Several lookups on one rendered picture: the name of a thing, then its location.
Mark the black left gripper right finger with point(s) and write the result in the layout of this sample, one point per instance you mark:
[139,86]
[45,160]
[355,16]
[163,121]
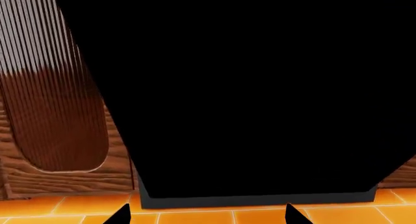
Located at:
[294,216]

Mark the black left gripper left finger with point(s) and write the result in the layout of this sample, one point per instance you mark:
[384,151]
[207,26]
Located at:
[123,216]

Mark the dark grey dishwasher base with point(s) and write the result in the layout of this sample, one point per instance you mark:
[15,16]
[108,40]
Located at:
[260,202]

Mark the plain wooden cabinet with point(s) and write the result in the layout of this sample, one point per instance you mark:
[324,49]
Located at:
[399,174]

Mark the wooden cabinet with ribbed panel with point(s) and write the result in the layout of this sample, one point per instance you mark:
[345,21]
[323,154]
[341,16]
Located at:
[48,112]

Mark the large black box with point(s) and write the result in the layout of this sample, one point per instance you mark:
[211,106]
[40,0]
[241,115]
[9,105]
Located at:
[247,92]

